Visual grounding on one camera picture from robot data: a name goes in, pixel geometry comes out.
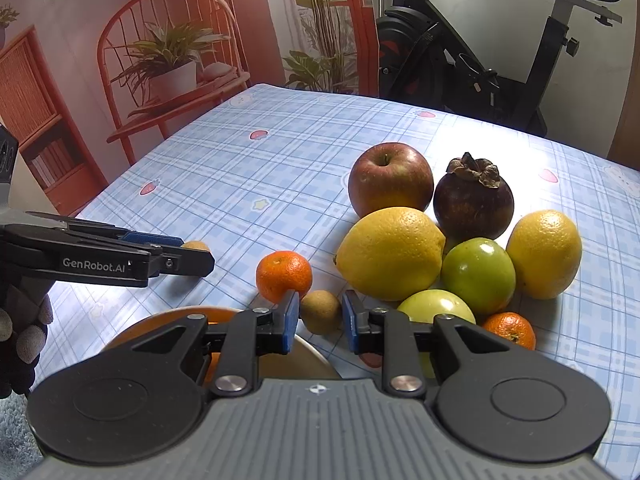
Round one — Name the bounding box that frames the person's left hand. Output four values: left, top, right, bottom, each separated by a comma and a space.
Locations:
0, 276, 54, 401

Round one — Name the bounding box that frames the printed wall backdrop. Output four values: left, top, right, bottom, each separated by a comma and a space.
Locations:
0, 0, 379, 217

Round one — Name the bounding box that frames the dark purple mangosteen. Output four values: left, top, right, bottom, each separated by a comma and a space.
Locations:
432, 151, 515, 242

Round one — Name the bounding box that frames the small mandarin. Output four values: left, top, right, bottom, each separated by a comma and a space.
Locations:
481, 312, 537, 351
255, 250, 313, 305

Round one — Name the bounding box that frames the grey fuzzy rug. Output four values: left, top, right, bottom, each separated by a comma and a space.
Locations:
0, 396, 43, 480

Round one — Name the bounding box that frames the pale green apple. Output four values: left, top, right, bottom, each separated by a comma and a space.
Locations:
397, 289, 477, 380

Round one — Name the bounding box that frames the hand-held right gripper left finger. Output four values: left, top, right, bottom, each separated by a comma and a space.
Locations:
131, 291, 300, 395

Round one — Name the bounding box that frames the red apple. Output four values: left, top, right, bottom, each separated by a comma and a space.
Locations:
348, 142, 435, 219

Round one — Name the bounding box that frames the black exercise bike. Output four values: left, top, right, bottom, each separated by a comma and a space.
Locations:
375, 0, 626, 139

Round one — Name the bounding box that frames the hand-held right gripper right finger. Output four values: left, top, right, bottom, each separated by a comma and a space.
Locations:
341, 290, 506, 397

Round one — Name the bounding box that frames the brown wooden door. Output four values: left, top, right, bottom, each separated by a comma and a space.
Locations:
606, 77, 640, 173

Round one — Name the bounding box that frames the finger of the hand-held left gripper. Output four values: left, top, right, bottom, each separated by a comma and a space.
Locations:
30, 212, 185, 248
0, 224, 216, 289

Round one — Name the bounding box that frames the large yellow orange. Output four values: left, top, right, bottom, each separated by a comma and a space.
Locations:
333, 207, 447, 303

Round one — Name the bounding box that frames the blue plaid tablecloth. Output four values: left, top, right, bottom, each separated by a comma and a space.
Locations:
30, 82, 640, 467

